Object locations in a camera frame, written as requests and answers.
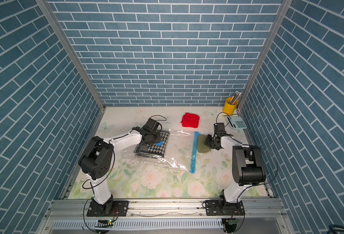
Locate black white houndstooth scarf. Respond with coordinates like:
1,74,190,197
134,131,170,158

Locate clear plastic vacuum bag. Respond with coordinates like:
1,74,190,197
123,129,199,173

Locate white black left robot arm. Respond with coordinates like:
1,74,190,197
78,117,162,218

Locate light blue calculator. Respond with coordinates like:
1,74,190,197
227,116,247,130

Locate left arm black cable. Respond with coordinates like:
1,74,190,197
148,114,168,131

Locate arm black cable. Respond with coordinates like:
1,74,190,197
148,114,168,131
215,112,230,125

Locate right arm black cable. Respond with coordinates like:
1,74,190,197
215,112,230,125

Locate pens in yellow cup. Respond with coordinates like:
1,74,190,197
229,91,242,105

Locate red knitted scarf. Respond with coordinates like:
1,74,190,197
181,113,200,128

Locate green knitted scarf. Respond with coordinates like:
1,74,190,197
196,134,211,154

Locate yellow pen holder cup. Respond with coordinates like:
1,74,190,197
223,97,238,115

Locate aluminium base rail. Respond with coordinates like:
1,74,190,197
38,197,293,234

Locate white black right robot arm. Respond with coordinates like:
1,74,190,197
203,123,266,216

